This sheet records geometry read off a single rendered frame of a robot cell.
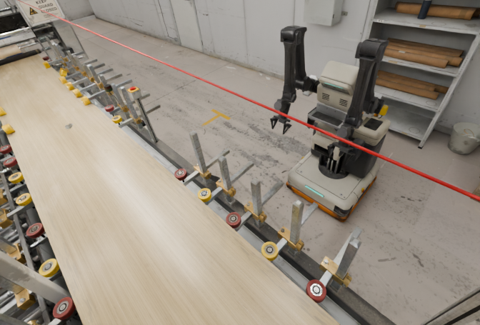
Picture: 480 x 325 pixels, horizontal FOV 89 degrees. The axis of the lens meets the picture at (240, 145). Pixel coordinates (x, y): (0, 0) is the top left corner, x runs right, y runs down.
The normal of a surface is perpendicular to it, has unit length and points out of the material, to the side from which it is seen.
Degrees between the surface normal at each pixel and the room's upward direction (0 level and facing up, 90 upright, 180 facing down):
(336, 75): 42
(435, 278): 0
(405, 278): 0
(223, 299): 0
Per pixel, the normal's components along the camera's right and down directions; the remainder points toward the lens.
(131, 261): -0.10, -0.74
